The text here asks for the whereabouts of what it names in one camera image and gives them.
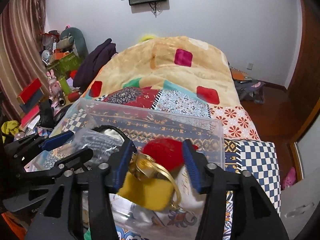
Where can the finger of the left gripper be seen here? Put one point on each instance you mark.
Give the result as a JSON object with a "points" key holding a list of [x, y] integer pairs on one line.
{"points": [[73, 161], [31, 146]]}

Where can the clear plastic storage box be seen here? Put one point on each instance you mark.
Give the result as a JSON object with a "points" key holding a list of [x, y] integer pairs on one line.
{"points": [[162, 151]]}

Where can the dark purple clothing pile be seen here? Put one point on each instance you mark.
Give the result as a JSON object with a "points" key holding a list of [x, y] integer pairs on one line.
{"points": [[93, 63]]}

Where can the yellow green plush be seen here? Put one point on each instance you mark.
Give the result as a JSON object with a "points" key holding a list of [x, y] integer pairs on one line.
{"points": [[147, 37]]}

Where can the wall power socket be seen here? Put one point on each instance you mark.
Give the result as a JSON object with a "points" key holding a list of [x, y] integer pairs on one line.
{"points": [[250, 66]]}

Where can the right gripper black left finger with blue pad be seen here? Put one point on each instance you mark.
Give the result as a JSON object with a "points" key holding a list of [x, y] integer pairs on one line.
{"points": [[60, 215]]}

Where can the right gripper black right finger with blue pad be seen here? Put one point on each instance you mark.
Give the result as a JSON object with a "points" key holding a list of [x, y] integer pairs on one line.
{"points": [[254, 216]]}

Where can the orange fabric item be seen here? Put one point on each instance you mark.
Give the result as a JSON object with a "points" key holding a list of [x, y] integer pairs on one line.
{"points": [[15, 225]]}

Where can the green cardboard box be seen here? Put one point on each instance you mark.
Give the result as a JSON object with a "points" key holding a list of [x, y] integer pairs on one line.
{"points": [[65, 65]]}

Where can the grey patterned knit sock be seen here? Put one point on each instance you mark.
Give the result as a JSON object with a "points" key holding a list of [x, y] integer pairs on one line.
{"points": [[81, 140]]}

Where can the beige fleece blanket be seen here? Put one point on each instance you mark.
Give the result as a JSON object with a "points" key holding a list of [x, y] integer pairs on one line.
{"points": [[196, 67]]}

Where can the white cabinet door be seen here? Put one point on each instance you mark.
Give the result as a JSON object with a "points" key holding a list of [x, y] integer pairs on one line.
{"points": [[298, 203]]}

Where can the striped pink curtain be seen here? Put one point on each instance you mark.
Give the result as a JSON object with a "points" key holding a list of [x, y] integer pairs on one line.
{"points": [[22, 27]]}

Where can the white fabric pouch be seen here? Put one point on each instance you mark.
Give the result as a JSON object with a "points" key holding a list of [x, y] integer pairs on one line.
{"points": [[191, 201]]}

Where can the yellow sponge roll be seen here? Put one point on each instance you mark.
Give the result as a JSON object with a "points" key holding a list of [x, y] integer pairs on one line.
{"points": [[153, 194]]}

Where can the grey green plush toy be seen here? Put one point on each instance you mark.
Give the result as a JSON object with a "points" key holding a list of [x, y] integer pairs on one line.
{"points": [[73, 38]]}

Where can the patchwork patterned bedsheet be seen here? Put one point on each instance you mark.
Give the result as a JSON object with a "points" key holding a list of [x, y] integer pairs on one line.
{"points": [[144, 113]]}

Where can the pink bunny plush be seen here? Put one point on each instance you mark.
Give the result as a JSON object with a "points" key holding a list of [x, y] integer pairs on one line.
{"points": [[54, 85]]}

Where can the black patterned knit sock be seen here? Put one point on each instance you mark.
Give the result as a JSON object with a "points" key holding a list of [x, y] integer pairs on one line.
{"points": [[108, 138]]}

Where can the grey backpack on floor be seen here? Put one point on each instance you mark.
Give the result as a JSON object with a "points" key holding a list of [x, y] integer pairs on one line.
{"points": [[248, 88]]}

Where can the red flat box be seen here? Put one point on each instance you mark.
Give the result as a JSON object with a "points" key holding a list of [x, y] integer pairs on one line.
{"points": [[29, 91]]}

